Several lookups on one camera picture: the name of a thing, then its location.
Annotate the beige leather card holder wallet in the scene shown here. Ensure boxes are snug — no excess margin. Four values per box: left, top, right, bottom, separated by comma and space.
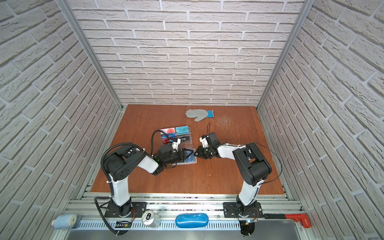
175, 149, 197, 165

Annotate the clear acrylic card display stand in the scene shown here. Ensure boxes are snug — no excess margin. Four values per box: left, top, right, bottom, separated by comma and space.
161, 126, 193, 149

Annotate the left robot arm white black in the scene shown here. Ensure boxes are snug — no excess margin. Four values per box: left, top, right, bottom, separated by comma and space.
101, 143, 195, 217

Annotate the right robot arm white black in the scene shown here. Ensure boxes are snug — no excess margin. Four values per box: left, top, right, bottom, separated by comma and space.
194, 143, 272, 212

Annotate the black VIP card in stand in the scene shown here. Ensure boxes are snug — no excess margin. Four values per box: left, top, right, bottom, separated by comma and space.
177, 136, 191, 143

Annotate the blue VIP card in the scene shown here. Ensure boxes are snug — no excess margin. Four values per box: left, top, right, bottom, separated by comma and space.
161, 133, 176, 140

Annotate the teal VIP card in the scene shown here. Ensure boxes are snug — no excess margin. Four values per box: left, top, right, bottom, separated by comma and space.
175, 126, 190, 135

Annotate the white red april card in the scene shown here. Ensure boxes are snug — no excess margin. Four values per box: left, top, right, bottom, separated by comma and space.
161, 128, 176, 135

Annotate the grey blue work glove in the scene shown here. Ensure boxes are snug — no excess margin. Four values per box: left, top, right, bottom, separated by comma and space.
186, 109, 214, 122

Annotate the blue oval case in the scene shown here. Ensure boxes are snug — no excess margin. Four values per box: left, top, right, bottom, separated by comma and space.
175, 213, 209, 229

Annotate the silver can top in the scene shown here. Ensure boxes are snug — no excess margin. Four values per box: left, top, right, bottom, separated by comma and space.
142, 210, 161, 228

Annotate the small black label box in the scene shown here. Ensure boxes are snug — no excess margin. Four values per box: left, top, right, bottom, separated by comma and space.
115, 221, 132, 229

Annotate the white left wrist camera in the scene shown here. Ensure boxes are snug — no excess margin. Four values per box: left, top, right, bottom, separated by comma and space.
171, 139, 181, 153

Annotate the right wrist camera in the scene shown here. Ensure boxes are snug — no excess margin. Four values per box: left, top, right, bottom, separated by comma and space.
199, 133, 221, 148

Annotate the thin black cable right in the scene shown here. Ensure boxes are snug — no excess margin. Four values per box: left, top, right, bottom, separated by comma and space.
206, 122, 283, 184

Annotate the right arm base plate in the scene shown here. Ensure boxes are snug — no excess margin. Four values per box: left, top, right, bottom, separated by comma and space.
223, 202, 264, 219

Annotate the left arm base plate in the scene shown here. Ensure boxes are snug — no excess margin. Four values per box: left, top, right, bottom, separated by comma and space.
104, 201, 147, 218

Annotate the black corrugated cable left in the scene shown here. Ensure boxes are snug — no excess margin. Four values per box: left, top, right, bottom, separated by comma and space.
94, 129, 172, 235

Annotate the red black handled tool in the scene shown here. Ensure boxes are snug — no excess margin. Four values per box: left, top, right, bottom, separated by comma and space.
264, 214, 312, 229

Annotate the aluminium frame rail right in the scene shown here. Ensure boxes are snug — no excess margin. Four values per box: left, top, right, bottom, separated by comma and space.
256, 0, 315, 111

